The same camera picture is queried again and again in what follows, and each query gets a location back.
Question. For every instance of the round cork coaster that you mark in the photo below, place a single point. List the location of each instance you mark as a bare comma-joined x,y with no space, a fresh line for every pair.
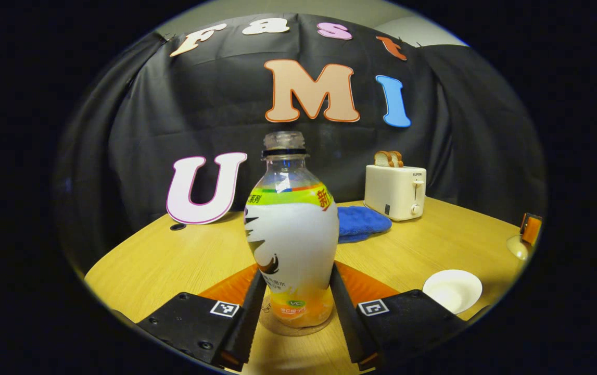
298,332

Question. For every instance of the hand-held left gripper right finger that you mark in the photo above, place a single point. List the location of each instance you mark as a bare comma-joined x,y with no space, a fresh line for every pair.
347,323

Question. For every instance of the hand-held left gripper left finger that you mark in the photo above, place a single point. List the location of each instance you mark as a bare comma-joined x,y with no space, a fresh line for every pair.
249,323

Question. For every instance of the water bottle with orange label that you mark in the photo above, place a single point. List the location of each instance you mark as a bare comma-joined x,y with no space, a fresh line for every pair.
293,239

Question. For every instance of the toast slice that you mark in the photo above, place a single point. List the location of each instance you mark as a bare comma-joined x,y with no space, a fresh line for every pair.
381,159
397,159

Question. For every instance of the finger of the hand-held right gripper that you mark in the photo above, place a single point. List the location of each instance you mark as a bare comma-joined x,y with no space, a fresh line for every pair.
531,229

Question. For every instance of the blue folded towel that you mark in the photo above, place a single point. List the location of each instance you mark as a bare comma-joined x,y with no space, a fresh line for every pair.
360,224

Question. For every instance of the black backdrop cloth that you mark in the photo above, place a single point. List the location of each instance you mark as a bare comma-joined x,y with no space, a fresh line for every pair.
173,114

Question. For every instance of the cream toaster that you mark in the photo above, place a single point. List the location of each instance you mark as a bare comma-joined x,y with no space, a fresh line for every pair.
392,192

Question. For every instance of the cream teacup lid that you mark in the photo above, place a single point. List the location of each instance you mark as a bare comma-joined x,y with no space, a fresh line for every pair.
518,249

